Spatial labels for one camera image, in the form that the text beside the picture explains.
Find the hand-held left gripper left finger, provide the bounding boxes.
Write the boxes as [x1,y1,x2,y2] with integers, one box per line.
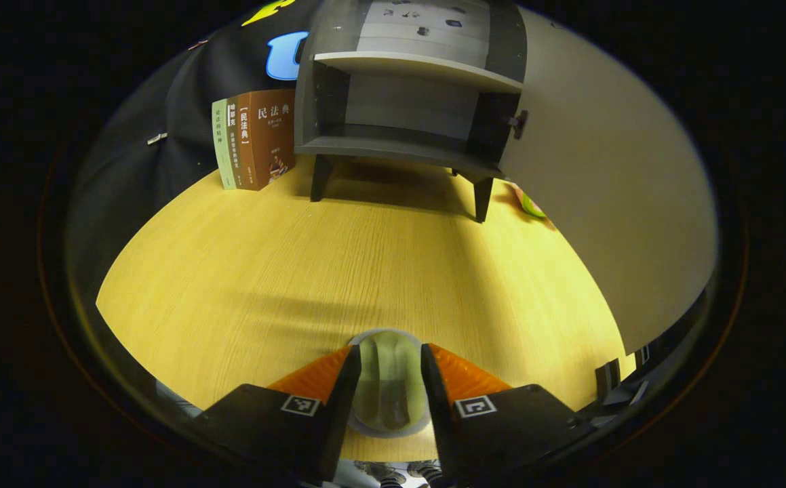
[193,344,362,485]

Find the grey cabinet shelf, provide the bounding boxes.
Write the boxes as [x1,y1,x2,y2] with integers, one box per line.
[313,52,524,94]

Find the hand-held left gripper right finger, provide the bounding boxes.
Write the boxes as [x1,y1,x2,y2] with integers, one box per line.
[420,342,597,487]

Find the black backdrop cloth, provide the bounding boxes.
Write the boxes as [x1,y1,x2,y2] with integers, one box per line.
[71,0,315,285]

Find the green plush toy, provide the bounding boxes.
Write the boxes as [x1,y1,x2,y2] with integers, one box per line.
[511,183,548,219]

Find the person's shoe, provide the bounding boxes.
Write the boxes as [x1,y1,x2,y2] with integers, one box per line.
[408,461,448,488]
[355,461,407,488]

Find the green translucent bottle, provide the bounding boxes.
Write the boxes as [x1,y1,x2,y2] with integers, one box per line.
[352,333,430,432]

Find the grey cabinet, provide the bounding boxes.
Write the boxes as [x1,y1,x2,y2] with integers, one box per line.
[294,0,529,224]

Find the large brown book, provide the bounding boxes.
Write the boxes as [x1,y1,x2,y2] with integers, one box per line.
[237,88,297,192]

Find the beige cabinet door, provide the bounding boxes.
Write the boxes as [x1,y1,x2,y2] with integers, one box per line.
[501,7,719,354]

